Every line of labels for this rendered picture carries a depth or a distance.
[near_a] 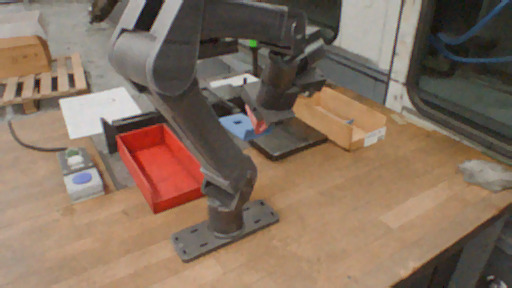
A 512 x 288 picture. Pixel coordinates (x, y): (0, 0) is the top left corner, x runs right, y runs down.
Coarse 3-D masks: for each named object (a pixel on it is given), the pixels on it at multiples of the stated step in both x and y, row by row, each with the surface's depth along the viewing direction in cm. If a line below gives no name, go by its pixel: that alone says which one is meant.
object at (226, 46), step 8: (200, 40) 90; (208, 40) 91; (216, 40) 92; (224, 40) 92; (232, 40) 92; (200, 48) 88; (208, 48) 89; (216, 48) 91; (224, 48) 92; (232, 48) 93; (200, 56) 89; (208, 56) 90; (216, 56) 92
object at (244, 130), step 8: (224, 120) 88; (232, 120) 88; (240, 120) 88; (248, 120) 88; (232, 128) 84; (240, 128) 83; (248, 128) 83; (272, 128) 80; (240, 136) 79; (248, 136) 78; (256, 136) 79
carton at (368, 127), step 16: (304, 96) 110; (320, 96) 113; (336, 96) 107; (304, 112) 103; (320, 112) 97; (336, 112) 109; (352, 112) 103; (368, 112) 98; (320, 128) 99; (336, 128) 94; (352, 128) 89; (368, 128) 100; (384, 128) 96; (336, 144) 95; (352, 144) 91; (368, 144) 95
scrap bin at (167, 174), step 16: (144, 128) 90; (160, 128) 92; (128, 144) 90; (144, 144) 92; (160, 144) 94; (176, 144) 87; (128, 160) 81; (144, 160) 88; (160, 160) 88; (176, 160) 88; (192, 160) 80; (144, 176) 83; (160, 176) 83; (176, 176) 83; (192, 176) 83; (144, 192) 75; (160, 192) 78; (176, 192) 78; (192, 192) 75; (160, 208) 72
